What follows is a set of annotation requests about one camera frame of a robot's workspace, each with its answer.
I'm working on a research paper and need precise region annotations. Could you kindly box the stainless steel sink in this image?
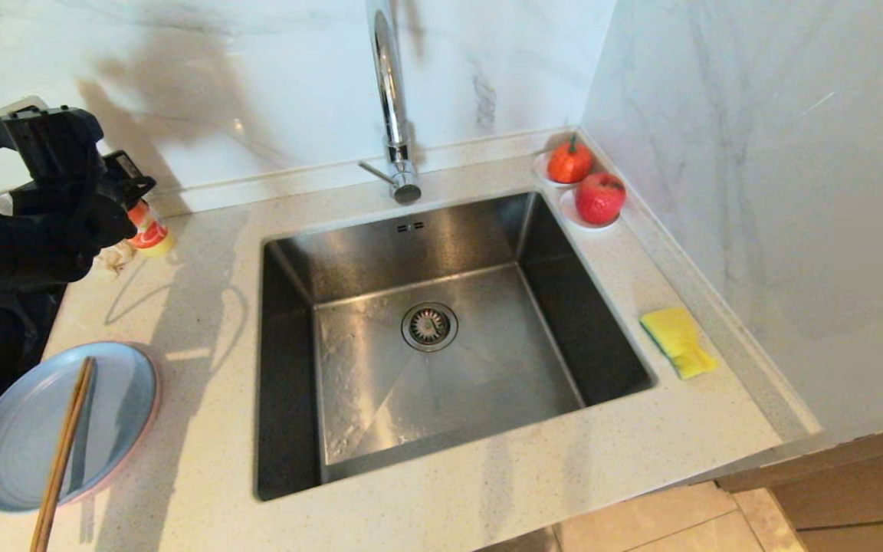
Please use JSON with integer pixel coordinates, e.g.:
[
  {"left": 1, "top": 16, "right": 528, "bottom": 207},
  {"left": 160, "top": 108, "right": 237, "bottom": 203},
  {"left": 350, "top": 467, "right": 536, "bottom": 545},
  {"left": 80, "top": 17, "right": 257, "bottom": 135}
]
[{"left": 256, "top": 192, "right": 655, "bottom": 501}]

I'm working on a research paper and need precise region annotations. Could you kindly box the yellow green sponge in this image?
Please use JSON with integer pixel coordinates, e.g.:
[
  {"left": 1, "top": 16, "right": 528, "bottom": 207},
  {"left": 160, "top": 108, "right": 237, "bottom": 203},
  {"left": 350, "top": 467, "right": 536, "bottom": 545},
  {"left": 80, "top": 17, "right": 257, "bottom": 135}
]
[{"left": 638, "top": 307, "right": 718, "bottom": 380}]

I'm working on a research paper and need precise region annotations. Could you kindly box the crumpled beige rag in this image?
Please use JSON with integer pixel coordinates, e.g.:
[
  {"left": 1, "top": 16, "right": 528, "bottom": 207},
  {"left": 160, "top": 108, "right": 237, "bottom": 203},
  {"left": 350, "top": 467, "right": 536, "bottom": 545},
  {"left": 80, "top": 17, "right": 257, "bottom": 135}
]
[{"left": 95, "top": 241, "right": 137, "bottom": 278}]

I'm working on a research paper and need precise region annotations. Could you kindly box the pink plate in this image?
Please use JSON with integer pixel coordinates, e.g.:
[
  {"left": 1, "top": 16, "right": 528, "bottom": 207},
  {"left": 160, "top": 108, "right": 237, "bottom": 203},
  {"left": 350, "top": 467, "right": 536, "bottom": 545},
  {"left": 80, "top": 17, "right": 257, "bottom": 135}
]
[{"left": 66, "top": 360, "right": 163, "bottom": 502}]

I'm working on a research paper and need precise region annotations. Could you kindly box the chrome faucet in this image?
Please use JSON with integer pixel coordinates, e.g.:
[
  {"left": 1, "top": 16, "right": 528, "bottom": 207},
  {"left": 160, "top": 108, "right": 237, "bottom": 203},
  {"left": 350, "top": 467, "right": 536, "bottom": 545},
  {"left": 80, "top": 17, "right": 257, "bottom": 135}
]
[{"left": 358, "top": 0, "right": 423, "bottom": 206}]

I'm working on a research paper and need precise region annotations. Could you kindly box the light blue plate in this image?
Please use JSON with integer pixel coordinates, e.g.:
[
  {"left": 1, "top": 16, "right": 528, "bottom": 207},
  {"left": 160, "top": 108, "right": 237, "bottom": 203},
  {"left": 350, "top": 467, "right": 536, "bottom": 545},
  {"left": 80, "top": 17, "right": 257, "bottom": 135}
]
[{"left": 0, "top": 342, "right": 159, "bottom": 513}]

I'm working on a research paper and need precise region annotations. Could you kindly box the metal drain strainer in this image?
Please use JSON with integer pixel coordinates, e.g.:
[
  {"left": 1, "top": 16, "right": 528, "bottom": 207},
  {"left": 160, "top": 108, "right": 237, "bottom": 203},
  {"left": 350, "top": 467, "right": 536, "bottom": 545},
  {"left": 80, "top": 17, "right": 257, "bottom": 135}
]
[{"left": 401, "top": 302, "right": 459, "bottom": 353}]

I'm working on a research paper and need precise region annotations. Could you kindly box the small white dish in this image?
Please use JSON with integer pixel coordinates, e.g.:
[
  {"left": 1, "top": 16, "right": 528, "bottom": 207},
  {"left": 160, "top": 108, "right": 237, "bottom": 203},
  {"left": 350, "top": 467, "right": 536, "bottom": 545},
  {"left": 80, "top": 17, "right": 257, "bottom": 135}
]
[
  {"left": 532, "top": 152, "right": 592, "bottom": 190},
  {"left": 558, "top": 189, "right": 620, "bottom": 232}
]

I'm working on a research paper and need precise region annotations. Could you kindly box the orange toy pumpkin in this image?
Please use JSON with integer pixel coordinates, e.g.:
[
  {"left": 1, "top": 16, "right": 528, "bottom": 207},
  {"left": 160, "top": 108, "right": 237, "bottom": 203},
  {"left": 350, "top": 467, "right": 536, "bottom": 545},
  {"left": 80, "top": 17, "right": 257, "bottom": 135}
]
[{"left": 547, "top": 136, "right": 592, "bottom": 186}]

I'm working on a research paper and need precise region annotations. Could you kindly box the red toy apple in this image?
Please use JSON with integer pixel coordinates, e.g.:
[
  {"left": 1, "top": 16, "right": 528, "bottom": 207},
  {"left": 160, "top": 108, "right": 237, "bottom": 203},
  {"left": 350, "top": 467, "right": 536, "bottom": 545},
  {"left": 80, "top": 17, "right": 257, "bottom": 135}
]
[{"left": 573, "top": 173, "right": 626, "bottom": 227}]

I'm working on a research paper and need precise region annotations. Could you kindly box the wooden cabinet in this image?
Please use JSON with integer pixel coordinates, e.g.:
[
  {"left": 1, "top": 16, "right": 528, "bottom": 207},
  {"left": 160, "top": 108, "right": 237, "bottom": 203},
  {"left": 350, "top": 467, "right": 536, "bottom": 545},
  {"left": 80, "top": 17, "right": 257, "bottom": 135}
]
[{"left": 716, "top": 414, "right": 883, "bottom": 552}]

